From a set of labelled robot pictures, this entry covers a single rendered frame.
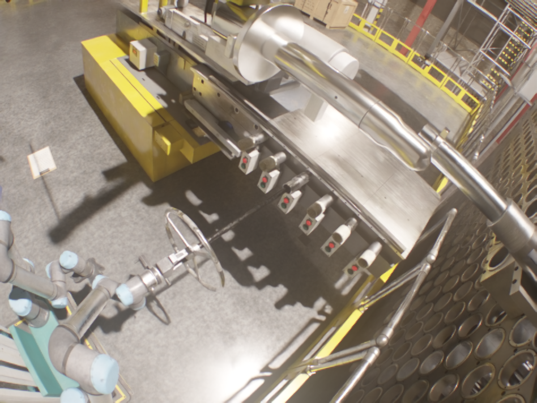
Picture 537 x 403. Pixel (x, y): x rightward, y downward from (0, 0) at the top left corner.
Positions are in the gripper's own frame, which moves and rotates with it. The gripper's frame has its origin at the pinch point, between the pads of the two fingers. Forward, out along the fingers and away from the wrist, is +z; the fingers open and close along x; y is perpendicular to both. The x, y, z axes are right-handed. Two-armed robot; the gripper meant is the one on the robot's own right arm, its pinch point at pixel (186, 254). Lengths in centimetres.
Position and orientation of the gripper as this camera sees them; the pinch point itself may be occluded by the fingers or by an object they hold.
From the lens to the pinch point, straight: 117.7
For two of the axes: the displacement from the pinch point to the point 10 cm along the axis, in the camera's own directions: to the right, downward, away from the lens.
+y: 6.4, 7.5, -1.7
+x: 3.6, -4.8, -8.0
